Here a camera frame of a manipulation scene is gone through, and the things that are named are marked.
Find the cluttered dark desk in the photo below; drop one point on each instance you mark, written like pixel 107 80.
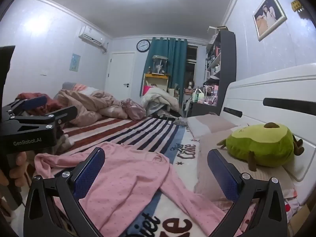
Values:
pixel 197 108

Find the round wall clock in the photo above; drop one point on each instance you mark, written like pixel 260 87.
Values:
pixel 143 46

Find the dark and beige clothes pile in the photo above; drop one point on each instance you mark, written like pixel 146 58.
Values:
pixel 64 142

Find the red cloth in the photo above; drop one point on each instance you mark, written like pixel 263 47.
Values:
pixel 53 105

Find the dark grey bookshelf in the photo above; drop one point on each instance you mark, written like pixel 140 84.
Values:
pixel 227 61

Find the yellow shelf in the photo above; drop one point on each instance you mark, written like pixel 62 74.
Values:
pixel 156 75

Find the yellow wall hook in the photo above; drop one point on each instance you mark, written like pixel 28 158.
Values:
pixel 295 4

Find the light blue wall poster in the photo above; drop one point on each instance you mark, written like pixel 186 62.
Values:
pixel 75 62

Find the cardboard box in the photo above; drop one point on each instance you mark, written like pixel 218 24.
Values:
pixel 300 217

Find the teal curtain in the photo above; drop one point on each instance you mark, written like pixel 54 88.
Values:
pixel 172 61

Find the framed wall photo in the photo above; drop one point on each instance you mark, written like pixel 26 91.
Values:
pixel 267 14

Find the dark window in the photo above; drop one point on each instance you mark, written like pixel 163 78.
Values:
pixel 191 66

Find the striped plush blanket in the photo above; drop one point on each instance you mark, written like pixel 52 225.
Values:
pixel 138 133

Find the beige duvet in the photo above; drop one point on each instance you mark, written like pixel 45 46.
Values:
pixel 84 103

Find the pink dotted garment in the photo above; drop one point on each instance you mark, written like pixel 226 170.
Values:
pixel 138 175

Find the magenta bag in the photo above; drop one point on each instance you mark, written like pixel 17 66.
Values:
pixel 147 90

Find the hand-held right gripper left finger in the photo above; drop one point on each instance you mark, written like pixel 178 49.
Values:
pixel 90 172

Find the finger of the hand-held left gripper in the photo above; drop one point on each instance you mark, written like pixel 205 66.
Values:
pixel 64 113
pixel 34 102

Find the person's left hand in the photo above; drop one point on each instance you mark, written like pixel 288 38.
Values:
pixel 21 167

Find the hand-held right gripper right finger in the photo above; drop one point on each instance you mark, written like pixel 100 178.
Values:
pixel 222 177

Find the glass display case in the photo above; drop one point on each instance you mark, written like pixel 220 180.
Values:
pixel 159 65

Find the white air conditioner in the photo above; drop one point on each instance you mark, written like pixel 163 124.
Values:
pixel 92 37

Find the green avocado plush toy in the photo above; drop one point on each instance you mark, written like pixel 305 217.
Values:
pixel 259 145

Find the flat pale pillow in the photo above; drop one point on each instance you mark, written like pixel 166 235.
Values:
pixel 212 124

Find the white bed headboard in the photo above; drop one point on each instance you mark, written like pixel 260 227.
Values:
pixel 284 86

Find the white door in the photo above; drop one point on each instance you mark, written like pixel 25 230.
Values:
pixel 121 74

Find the striped pillow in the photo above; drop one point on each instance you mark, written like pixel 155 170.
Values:
pixel 74 86

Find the white coat pile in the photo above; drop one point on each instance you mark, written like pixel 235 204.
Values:
pixel 158 98

